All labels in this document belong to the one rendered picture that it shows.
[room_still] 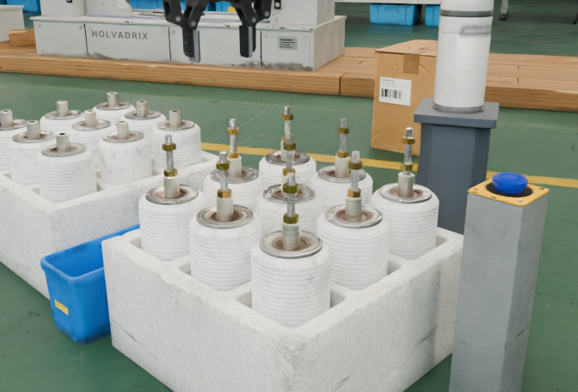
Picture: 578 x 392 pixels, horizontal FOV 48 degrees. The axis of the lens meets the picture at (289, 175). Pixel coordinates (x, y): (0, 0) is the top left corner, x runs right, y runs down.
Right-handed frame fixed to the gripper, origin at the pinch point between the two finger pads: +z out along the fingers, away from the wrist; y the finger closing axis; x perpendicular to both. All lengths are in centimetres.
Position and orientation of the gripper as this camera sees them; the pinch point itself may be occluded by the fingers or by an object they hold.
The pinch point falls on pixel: (220, 48)
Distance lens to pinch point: 79.6
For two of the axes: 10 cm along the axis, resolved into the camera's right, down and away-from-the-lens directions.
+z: 0.0, 9.4, 3.3
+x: 5.2, 2.8, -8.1
